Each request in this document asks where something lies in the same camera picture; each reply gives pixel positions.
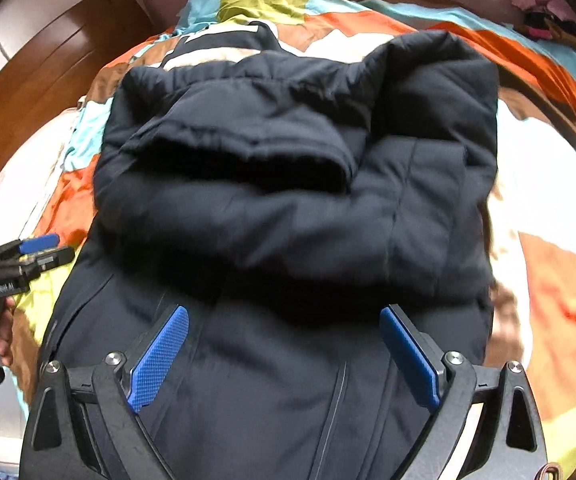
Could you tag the pale pink floral pillow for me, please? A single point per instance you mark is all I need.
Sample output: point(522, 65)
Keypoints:
point(22, 200)

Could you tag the brown wooden headboard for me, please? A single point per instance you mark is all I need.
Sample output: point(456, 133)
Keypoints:
point(52, 55)

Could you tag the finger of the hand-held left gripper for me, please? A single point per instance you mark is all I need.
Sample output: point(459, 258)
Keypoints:
point(37, 244)
point(52, 259)

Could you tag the dark navy padded jacket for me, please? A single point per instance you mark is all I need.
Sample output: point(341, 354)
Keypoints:
point(288, 220)

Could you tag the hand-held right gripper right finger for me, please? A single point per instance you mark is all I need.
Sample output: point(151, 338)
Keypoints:
point(410, 360)

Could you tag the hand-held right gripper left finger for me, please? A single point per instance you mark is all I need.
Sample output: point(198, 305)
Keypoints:
point(160, 355)

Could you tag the colourful striped blanket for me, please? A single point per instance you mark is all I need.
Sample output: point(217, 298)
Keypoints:
point(543, 185)

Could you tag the pile of dark clothes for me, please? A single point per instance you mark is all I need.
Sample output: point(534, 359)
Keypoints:
point(550, 25)

